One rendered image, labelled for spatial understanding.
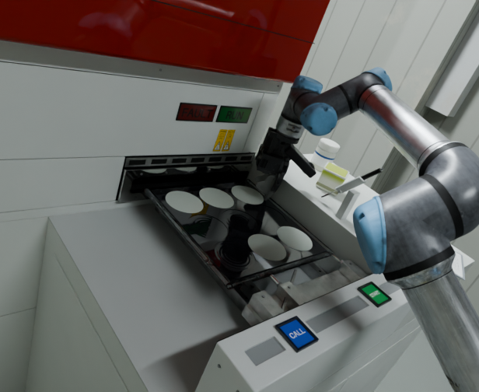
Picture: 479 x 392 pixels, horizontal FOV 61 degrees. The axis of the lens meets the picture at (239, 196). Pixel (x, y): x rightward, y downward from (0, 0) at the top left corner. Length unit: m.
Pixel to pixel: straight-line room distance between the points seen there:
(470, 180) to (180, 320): 0.58
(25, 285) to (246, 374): 0.70
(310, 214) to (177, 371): 0.59
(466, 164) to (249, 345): 0.45
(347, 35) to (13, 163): 2.63
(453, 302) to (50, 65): 0.80
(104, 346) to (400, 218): 0.58
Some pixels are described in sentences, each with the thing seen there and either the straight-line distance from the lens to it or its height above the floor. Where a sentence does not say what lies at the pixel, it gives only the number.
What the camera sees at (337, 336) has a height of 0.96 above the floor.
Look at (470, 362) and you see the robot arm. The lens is 0.73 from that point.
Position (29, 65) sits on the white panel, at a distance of 0.86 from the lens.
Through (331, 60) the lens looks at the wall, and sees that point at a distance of 3.23.
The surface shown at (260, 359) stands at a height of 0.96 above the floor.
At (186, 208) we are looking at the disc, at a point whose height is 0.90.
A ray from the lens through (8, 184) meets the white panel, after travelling 0.97.
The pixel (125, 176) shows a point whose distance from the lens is 1.04.
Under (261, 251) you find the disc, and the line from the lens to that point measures 0.98.
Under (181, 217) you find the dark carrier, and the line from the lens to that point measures 0.99.
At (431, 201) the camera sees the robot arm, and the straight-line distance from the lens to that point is 0.69.
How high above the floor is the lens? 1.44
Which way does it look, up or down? 27 degrees down
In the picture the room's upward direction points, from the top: 21 degrees clockwise
